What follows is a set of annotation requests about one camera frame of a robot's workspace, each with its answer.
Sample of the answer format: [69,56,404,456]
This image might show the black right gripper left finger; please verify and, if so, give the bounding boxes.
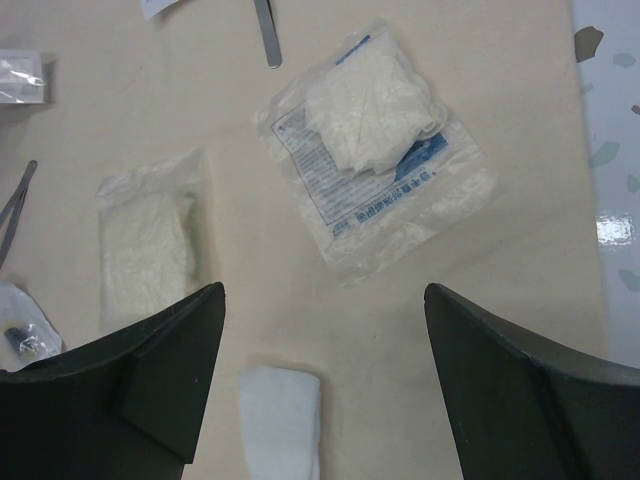
[1,283,225,479]

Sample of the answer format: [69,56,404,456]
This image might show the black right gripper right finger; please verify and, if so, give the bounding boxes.
[424,283,639,479]

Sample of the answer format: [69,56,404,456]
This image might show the clear packet with black item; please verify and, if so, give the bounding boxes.
[1,282,63,372]

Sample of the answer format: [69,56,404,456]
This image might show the white gauze roll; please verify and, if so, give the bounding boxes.
[238,366,321,479]

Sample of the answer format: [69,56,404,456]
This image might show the bagged gauze pad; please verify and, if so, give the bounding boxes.
[96,148,214,334]

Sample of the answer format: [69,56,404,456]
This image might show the steel tweezers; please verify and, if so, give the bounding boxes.
[254,0,282,69]
[0,160,38,267]

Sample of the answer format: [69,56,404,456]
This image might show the bagged white gloves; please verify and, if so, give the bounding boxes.
[254,20,499,285]

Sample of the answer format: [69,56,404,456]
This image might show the white blue sterile pouch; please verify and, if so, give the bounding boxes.
[140,0,180,20]

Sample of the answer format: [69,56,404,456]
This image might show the beige cloth mat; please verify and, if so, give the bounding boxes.
[1,1,608,479]

